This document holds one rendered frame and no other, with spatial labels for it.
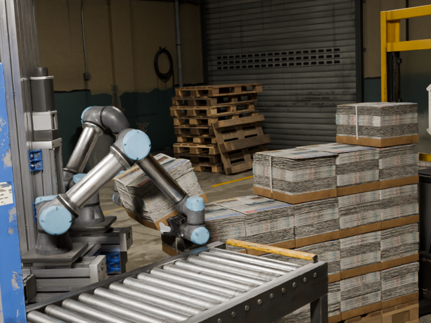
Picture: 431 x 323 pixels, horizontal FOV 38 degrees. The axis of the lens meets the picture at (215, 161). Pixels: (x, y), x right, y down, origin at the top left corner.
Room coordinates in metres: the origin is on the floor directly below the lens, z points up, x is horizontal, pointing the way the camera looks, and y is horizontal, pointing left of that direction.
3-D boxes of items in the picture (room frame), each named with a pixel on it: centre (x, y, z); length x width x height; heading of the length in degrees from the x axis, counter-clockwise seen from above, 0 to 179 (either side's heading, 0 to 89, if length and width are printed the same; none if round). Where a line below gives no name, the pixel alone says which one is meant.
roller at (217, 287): (2.15, 0.08, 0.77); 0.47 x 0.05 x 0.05; 48
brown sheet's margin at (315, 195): (3.37, -0.42, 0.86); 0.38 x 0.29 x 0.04; 28
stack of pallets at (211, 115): (10.15, -0.07, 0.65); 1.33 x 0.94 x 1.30; 142
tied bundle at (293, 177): (3.38, -0.42, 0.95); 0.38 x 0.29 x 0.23; 28
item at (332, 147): (3.52, -0.67, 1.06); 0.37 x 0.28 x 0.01; 29
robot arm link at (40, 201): (2.54, 0.68, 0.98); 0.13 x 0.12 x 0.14; 20
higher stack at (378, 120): (3.66, -0.94, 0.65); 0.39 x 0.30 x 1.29; 28
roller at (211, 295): (2.10, 0.13, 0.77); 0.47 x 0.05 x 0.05; 48
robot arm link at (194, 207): (2.63, 0.10, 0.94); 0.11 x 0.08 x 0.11; 20
